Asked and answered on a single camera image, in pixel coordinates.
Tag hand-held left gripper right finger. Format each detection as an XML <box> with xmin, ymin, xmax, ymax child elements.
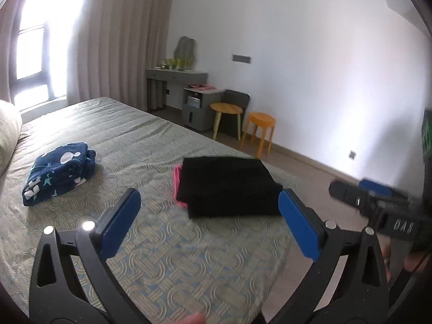
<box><xmin>270</xmin><ymin>189</ymin><xmax>394</xmax><ymax>324</ymax></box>

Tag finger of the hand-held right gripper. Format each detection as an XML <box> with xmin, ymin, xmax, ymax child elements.
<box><xmin>329</xmin><ymin>180</ymin><xmax>372</xmax><ymax>215</ymax></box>
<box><xmin>358</xmin><ymin>179</ymin><xmax>410</xmax><ymax>204</ymax></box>

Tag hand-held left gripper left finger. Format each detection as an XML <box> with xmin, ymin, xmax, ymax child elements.
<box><xmin>29</xmin><ymin>188</ymin><xmax>152</xmax><ymax>324</ymax></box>

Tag black pants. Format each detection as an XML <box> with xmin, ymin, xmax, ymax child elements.
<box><xmin>177</xmin><ymin>156</ymin><xmax>283</xmax><ymax>219</ymax></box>

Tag person's right hand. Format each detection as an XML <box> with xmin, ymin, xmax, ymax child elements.
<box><xmin>381</xmin><ymin>245</ymin><xmax>424</xmax><ymax>282</ymax></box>

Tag person's left hand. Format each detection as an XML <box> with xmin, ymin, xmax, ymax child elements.
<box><xmin>175</xmin><ymin>312</ymin><xmax>207</xmax><ymax>324</ymax></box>

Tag pink garment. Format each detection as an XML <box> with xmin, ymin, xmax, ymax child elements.
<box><xmin>173</xmin><ymin>164</ymin><xmax>189</xmax><ymax>210</ymax></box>

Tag dark green object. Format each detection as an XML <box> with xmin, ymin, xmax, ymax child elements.
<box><xmin>420</xmin><ymin>108</ymin><xmax>432</xmax><ymax>166</ymax></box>

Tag navy printed fleece cloth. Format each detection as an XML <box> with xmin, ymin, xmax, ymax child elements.
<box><xmin>22</xmin><ymin>142</ymin><xmax>97</xmax><ymax>207</ymax></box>

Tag bed with patterned bedspread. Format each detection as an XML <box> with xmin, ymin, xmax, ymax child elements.
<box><xmin>0</xmin><ymin>96</ymin><xmax>304</xmax><ymax>324</ymax></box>

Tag orange plastic stool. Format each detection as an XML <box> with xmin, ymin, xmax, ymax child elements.
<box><xmin>240</xmin><ymin>112</ymin><xmax>276</xmax><ymax>159</ymax></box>

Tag grey drawer cabinet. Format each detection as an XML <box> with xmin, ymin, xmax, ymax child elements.
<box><xmin>182</xmin><ymin>86</ymin><xmax>225</xmax><ymax>131</ymax></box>

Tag round wooden stool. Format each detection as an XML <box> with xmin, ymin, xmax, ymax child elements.
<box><xmin>210</xmin><ymin>102</ymin><xmax>244</xmax><ymax>141</ymax></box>

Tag dark chair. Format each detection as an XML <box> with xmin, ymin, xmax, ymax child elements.
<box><xmin>216</xmin><ymin>89</ymin><xmax>251</xmax><ymax>139</ymax></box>

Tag cream pillow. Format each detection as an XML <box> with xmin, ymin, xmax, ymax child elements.
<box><xmin>0</xmin><ymin>100</ymin><xmax>23</xmax><ymax>178</ymax></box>

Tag grey desk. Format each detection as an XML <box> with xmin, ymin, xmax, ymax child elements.
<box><xmin>146</xmin><ymin>68</ymin><xmax>208</xmax><ymax>112</ymax></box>

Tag row of green bottles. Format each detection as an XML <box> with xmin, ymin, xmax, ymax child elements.
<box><xmin>161</xmin><ymin>58</ymin><xmax>188</xmax><ymax>71</ymax></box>

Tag beige curtain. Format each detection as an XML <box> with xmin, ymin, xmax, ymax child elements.
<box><xmin>66</xmin><ymin>0</ymin><xmax>178</xmax><ymax>112</ymax></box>

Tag grey green bag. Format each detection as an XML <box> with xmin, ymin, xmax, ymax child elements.
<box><xmin>174</xmin><ymin>36</ymin><xmax>196</xmax><ymax>68</ymax></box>

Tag window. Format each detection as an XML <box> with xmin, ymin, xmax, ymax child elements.
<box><xmin>7</xmin><ymin>0</ymin><xmax>82</xmax><ymax>112</ymax></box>

